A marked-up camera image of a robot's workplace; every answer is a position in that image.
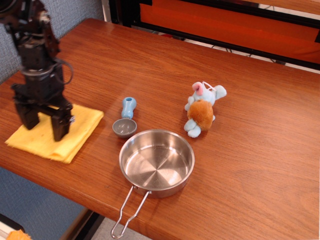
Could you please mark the stainless steel pan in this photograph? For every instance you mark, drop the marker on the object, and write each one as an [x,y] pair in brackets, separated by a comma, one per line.
[157,163]

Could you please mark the blue and brown plush toy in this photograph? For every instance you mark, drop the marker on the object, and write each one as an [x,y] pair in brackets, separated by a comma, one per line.
[199,107]

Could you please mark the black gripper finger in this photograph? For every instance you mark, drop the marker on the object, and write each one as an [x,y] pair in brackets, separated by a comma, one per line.
[61,126]
[28,115]

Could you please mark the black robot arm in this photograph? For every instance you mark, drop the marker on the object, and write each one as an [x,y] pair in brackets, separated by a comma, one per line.
[29,24]

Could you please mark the orange and black frame panel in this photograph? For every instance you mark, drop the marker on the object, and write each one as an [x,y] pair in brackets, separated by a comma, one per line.
[277,32]

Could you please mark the blue handled grey scoop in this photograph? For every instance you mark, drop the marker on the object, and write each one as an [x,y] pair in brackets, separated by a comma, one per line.
[126,127]

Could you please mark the orange object at floor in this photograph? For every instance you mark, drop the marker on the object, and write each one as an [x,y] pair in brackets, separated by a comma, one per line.
[18,235]

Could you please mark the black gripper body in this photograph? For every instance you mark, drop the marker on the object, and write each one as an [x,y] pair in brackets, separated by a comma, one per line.
[44,90]

